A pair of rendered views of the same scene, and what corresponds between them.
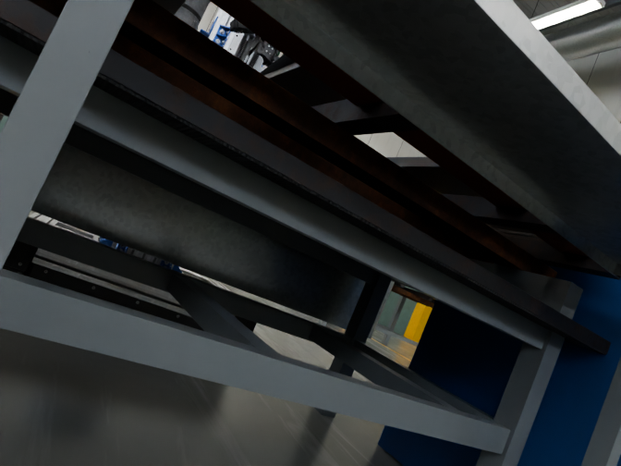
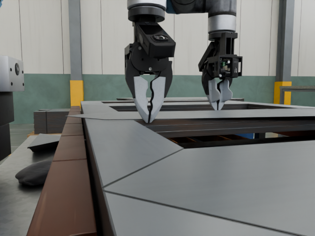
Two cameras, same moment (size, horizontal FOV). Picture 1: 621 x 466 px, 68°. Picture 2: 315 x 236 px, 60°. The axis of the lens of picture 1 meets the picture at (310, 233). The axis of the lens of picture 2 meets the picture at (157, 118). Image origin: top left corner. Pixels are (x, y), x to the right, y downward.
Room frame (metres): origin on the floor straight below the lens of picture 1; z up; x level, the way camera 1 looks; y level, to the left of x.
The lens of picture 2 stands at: (1.10, 0.85, 0.91)
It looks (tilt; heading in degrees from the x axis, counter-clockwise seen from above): 6 degrees down; 284
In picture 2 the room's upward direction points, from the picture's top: straight up
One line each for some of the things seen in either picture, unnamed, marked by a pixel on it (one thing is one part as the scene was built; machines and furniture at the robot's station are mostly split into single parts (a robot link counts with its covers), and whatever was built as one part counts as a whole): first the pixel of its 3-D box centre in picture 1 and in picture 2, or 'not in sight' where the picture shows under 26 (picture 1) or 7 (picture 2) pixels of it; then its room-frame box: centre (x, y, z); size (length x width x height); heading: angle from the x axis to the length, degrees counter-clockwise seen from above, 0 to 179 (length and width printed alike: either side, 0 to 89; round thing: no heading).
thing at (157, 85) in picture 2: (255, 72); (153, 99); (1.24, 0.32, 0.89); 0.06 x 0.03 x 0.09; 120
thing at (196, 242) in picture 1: (250, 237); not in sight; (1.55, 0.18, 0.47); 1.30 x 0.04 x 0.35; 120
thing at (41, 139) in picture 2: not in sight; (52, 141); (1.77, -0.10, 0.70); 0.39 x 0.12 x 0.04; 120
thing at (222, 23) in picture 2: not in sight; (222, 27); (1.11, 0.07, 1.08); 0.08 x 0.08 x 0.05
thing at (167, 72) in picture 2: (256, 53); (159, 75); (1.23, 0.33, 0.94); 0.05 x 0.02 x 0.09; 30
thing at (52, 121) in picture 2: not in sight; (67, 123); (3.91, -3.60, 0.26); 1.20 x 0.80 x 0.53; 27
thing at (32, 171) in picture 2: not in sight; (42, 170); (1.57, 0.24, 0.69); 0.20 x 0.10 x 0.03; 101
